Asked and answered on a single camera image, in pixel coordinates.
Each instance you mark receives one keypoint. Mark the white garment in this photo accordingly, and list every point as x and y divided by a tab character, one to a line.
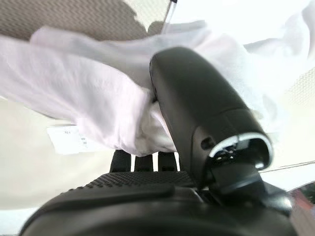
86	86

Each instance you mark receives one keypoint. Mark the brown wicker laundry basket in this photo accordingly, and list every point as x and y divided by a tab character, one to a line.
73	14

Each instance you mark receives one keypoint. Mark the beige garment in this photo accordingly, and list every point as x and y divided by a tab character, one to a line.
29	167

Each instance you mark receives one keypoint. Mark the white paper hang tag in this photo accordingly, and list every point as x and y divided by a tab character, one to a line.
66	140

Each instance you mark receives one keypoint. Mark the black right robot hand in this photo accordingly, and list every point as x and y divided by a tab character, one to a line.
197	110

